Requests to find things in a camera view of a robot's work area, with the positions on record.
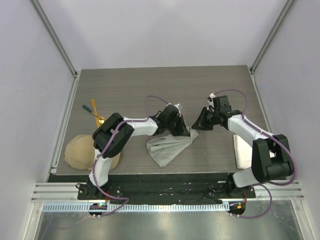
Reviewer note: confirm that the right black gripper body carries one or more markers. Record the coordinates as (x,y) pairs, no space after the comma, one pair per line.
(213,117)

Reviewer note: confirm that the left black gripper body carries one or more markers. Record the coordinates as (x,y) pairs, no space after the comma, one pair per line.
(170,125)

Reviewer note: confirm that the grey cloth napkin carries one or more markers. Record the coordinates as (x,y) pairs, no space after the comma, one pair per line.
(164,150)

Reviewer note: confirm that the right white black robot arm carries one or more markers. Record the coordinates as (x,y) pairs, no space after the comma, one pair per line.
(271,158)

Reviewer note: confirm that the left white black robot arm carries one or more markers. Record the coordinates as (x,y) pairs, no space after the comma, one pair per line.
(109,140)

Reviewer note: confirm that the white folded towel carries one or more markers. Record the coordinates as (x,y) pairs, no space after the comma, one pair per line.
(243,153)

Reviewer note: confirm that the beige cap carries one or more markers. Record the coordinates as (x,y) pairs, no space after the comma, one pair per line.
(80,152)

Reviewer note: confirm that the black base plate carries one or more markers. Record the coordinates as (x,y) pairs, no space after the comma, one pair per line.
(165,189)

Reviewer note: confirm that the white slotted cable duct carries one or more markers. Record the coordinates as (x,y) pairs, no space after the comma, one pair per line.
(131,208)

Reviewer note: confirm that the right aluminium frame post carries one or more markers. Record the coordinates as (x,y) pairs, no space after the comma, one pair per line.
(281,18)

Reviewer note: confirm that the aluminium frame post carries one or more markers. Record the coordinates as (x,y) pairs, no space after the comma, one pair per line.
(53,36)
(281,18)

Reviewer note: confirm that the left aluminium frame post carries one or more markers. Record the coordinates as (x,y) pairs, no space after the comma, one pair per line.
(53,36)

